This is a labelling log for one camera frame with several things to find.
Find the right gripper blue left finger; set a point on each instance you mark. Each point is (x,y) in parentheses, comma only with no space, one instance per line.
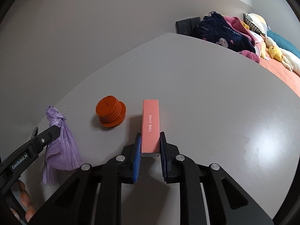
(136,157)

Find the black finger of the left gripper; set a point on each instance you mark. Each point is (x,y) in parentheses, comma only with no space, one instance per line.
(44,138)

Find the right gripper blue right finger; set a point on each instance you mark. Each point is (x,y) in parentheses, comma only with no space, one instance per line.
(163,155)

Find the pink rectangular box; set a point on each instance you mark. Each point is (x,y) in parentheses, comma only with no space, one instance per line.
(150,131)

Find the purple pleated paper wrapper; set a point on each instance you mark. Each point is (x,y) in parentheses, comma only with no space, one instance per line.
(62,154)

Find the orange ribbed plastic cap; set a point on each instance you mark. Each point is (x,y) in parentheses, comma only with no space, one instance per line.
(111,112)

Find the left hand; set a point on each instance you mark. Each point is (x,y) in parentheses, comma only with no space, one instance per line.
(25,201)

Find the yellow duck plush toy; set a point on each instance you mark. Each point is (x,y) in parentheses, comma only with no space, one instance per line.
(275,53)

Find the bed with orange sheet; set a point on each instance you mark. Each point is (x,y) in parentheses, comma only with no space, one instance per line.
(289,78)

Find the white goose plush toy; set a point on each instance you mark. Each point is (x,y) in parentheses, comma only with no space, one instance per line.
(290,62)

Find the checkered white pillow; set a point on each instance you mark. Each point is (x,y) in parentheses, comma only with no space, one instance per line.
(256,23)

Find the teal tufted cushion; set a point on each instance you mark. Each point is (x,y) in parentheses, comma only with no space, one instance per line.
(283,43)

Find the metal cable grommet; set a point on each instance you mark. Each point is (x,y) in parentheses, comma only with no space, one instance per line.
(35,132)

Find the black wall switch panel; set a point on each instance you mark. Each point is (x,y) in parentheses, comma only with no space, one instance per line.
(186,26)

